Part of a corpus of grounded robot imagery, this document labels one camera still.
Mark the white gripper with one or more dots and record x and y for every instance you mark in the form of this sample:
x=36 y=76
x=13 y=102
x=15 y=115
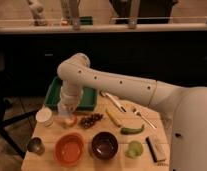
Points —
x=70 y=96

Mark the grey blue towel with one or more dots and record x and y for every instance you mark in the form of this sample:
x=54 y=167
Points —
x=65 y=111

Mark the metal cup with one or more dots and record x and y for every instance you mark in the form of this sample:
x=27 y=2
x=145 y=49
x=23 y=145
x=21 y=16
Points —
x=35 y=145

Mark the orange bowl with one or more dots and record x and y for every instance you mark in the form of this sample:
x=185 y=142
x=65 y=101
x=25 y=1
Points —
x=69 y=149

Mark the green chili pepper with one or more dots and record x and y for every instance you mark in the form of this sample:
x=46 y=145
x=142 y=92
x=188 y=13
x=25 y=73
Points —
x=131 y=131

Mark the white handled spatula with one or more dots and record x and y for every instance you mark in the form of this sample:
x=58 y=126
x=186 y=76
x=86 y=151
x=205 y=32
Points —
x=116 y=103

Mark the bunch of dark grapes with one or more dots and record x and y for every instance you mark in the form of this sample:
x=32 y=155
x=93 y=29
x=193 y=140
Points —
x=89 y=121

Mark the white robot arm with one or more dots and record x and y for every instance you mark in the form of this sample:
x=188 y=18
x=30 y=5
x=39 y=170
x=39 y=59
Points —
x=187 y=106

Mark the dark purple bowl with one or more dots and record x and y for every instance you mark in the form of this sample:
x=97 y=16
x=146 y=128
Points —
x=104 y=145

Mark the black wooden brush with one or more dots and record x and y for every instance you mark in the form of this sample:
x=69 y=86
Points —
x=156 y=149

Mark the red yellow apple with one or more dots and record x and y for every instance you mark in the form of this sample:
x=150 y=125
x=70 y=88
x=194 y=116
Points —
x=71 y=121

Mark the green apple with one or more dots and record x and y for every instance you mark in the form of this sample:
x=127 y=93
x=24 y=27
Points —
x=135 y=149

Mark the green plastic tray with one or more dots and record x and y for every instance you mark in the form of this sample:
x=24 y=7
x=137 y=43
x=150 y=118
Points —
x=88 y=101

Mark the white lidded jar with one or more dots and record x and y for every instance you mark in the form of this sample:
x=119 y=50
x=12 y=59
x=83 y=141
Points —
x=44 y=116

